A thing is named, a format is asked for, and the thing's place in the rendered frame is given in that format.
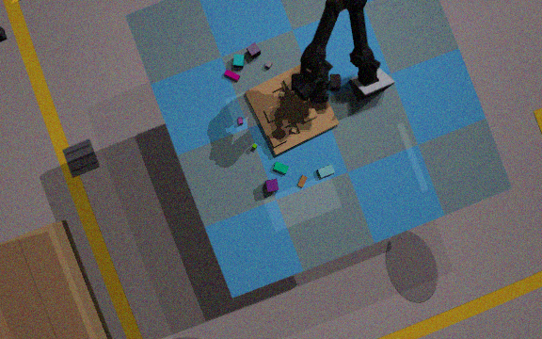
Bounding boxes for small orange flat tile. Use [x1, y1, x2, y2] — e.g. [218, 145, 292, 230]
[298, 175, 308, 187]

